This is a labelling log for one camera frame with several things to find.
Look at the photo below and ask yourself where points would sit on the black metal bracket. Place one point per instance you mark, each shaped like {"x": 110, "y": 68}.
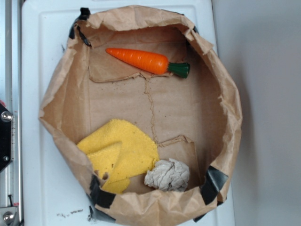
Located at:
{"x": 6, "y": 119}

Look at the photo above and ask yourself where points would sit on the brown paper bag tray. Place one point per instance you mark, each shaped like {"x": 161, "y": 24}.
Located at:
{"x": 196, "y": 120}

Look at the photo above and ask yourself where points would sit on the aluminium frame rail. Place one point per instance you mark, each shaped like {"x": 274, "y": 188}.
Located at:
{"x": 11, "y": 191}

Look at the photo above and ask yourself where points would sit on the crumpled white paper ball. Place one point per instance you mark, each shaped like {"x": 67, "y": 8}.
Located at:
{"x": 168, "y": 175}

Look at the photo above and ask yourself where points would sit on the yellow microfiber cloth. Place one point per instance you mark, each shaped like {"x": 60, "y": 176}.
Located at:
{"x": 119, "y": 151}

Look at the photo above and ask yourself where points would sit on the orange plastic toy carrot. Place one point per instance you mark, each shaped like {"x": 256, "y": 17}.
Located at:
{"x": 148, "y": 61}

